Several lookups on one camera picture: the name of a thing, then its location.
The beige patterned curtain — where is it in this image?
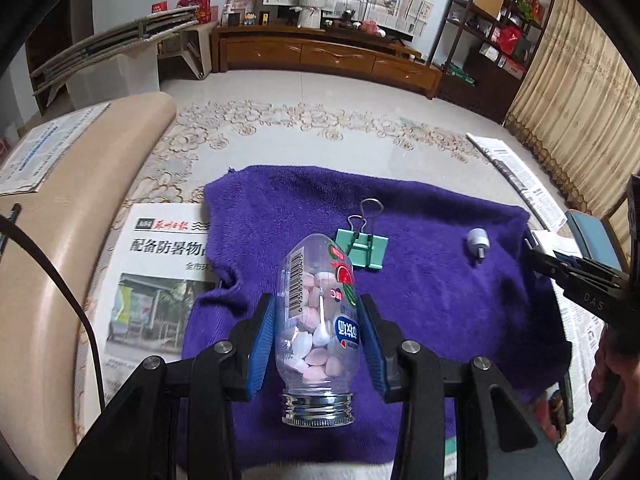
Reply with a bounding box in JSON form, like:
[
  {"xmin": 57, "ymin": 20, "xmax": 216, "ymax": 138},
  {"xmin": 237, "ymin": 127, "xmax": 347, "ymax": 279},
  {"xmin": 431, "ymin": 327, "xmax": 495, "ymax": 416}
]
[{"xmin": 502, "ymin": 0, "xmax": 640, "ymax": 218}]

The green flat box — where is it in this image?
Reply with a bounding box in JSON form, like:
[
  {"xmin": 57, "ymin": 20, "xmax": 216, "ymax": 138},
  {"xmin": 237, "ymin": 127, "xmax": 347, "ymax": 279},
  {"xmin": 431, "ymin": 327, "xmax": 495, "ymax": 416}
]
[{"xmin": 444, "ymin": 62, "xmax": 478, "ymax": 86}]

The green binder clip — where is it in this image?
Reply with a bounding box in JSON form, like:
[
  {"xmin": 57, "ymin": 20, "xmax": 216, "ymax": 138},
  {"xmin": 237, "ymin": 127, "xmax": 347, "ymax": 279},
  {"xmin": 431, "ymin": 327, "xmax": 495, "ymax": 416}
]
[{"xmin": 334, "ymin": 199, "xmax": 390, "ymax": 271}]

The folded newspaper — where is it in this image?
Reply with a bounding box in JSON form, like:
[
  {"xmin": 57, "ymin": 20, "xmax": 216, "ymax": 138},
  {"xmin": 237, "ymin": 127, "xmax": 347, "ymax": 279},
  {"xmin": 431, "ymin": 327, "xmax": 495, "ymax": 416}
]
[{"xmin": 466, "ymin": 132, "xmax": 568, "ymax": 233}]

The clear plastic candy bottle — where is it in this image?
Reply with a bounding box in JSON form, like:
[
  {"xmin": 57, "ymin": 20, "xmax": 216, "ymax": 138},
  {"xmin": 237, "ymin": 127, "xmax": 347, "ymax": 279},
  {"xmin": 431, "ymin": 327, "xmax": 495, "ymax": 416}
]
[{"xmin": 274, "ymin": 233, "xmax": 362, "ymax": 428}]

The purple towel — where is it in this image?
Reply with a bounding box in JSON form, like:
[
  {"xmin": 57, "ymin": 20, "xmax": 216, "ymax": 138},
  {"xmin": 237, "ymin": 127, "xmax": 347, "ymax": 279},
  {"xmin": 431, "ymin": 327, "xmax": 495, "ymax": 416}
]
[{"xmin": 181, "ymin": 165, "xmax": 573, "ymax": 471}]

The folded grey folding table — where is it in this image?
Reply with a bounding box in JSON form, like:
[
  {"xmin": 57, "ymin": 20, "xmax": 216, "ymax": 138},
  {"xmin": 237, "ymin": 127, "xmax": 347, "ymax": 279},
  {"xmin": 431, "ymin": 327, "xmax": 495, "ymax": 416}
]
[{"xmin": 30, "ymin": 5, "xmax": 201, "ymax": 96}]

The teal chair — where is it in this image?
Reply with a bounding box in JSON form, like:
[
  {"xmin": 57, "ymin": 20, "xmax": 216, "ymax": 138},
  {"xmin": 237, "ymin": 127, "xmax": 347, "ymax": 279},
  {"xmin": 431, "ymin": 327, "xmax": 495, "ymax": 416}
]
[{"xmin": 565, "ymin": 209, "xmax": 628, "ymax": 271}]

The red bag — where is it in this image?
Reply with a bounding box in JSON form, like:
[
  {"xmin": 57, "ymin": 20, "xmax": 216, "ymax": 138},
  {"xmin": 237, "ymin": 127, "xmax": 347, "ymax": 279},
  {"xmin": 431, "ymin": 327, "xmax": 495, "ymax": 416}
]
[{"xmin": 495, "ymin": 25, "xmax": 526, "ymax": 56}]

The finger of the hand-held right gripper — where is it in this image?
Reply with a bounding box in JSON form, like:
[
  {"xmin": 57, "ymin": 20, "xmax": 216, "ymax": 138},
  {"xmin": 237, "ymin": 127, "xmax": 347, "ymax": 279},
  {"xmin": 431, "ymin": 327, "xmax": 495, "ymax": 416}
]
[
  {"xmin": 522, "ymin": 240, "xmax": 626, "ymax": 286},
  {"xmin": 552, "ymin": 272, "xmax": 638, "ymax": 323}
]

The newspaper with street photo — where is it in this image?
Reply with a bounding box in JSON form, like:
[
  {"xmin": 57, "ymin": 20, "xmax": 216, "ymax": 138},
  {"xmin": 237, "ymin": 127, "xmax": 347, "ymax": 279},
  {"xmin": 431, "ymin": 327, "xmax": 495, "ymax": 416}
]
[{"xmin": 102, "ymin": 204, "xmax": 231, "ymax": 396}]

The newspaper with blue print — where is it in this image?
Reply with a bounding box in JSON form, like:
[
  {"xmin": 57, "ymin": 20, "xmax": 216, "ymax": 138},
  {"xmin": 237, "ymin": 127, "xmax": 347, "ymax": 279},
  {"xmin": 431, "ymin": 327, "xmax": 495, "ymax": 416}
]
[{"xmin": 0, "ymin": 102, "xmax": 112, "ymax": 196}]

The beige curved wooden bench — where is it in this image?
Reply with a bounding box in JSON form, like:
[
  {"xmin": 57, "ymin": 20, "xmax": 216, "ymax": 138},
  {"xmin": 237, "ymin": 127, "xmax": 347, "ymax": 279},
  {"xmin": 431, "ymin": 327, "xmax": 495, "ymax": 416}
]
[{"xmin": 0, "ymin": 92, "xmax": 178, "ymax": 461}]

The dark wooden display shelf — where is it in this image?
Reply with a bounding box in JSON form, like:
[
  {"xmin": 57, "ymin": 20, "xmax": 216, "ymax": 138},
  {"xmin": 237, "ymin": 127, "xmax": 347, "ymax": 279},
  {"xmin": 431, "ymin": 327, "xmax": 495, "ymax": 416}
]
[{"xmin": 430, "ymin": 0, "xmax": 556, "ymax": 126}]

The spread newspaper sheet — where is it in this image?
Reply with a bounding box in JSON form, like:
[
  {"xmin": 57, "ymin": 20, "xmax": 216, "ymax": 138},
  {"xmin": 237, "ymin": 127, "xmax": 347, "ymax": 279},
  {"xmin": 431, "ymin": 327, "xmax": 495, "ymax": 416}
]
[{"xmin": 530, "ymin": 230, "xmax": 608, "ymax": 466}]

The floral patterned tablecloth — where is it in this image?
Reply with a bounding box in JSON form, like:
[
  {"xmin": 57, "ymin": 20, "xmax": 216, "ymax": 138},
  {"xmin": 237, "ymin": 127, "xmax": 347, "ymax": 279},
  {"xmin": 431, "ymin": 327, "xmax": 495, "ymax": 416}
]
[{"xmin": 110, "ymin": 100, "xmax": 571, "ymax": 241}]

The large red gift box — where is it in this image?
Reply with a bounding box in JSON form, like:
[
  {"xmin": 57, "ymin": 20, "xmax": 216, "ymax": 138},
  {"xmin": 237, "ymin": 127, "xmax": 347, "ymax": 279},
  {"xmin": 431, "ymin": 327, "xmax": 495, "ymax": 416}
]
[{"xmin": 176, "ymin": 0, "xmax": 213, "ymax": 23}]

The wooden television cabinet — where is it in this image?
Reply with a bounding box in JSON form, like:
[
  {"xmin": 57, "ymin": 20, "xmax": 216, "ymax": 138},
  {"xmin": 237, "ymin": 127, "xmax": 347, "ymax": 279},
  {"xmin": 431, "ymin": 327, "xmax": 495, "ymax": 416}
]
[{"xmin": 211, "ymin": 24, "xmax": 443, "ymax": 100}]

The person's right hand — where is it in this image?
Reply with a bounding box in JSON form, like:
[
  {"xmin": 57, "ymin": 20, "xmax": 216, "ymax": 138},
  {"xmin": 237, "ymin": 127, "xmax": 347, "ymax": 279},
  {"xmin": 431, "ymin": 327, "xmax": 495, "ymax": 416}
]
[{"xmin": 589, "ymin": 325, "xmax": 640, "ymax": 441}]

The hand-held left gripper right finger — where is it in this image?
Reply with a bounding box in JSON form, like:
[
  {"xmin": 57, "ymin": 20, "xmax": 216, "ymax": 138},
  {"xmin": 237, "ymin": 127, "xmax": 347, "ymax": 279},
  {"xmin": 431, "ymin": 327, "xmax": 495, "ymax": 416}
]
[{"xmin": 359, "ymin": 294, "xmax": 576, "ymax": 480}]

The white plastic stool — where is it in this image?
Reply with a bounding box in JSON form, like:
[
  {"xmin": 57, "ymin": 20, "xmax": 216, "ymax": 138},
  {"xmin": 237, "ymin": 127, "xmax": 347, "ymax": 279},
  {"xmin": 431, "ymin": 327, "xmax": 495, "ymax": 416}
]
[{"xmin": 157, "ymin": 22, "xmax": 218, "ymax": 81}]

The black cable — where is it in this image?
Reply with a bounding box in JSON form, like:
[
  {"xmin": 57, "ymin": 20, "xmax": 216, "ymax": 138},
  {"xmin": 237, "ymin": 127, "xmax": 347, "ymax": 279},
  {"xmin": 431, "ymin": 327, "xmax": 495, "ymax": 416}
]
[{"xmin": 0, "ymin": 204, "xmax": 108, "ymax": 411}]

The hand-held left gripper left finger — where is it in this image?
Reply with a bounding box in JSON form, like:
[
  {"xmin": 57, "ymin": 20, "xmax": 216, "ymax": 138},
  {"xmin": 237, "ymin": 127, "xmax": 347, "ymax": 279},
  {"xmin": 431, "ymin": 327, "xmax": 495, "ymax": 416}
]
[{"xmin": 57, "ymin": 292, "xmax": 278, "ymax": 480}]

